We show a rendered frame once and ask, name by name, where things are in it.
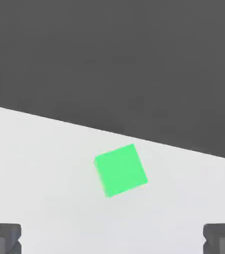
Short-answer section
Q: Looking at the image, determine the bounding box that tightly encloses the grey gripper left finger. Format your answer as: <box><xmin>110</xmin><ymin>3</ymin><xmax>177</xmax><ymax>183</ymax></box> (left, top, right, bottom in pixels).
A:
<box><xmin>0</xmin><ymin>223</ymin><xmax>22</xmax><ymax>254</ymax></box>

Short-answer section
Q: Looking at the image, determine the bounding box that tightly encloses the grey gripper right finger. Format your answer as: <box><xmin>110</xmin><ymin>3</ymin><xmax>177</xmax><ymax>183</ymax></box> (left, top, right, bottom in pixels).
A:
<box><xmin>203</xmin><ymin>223</ymin><xmax>225</xmax><ymax>254</ymax></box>

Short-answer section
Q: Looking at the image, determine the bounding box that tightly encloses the small green cube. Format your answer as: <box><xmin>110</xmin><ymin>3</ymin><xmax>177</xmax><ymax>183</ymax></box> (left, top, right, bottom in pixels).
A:
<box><xmin>93</xmin><ymin>143</ymin><xmax>149</xmax><ymax>198</ymax></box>

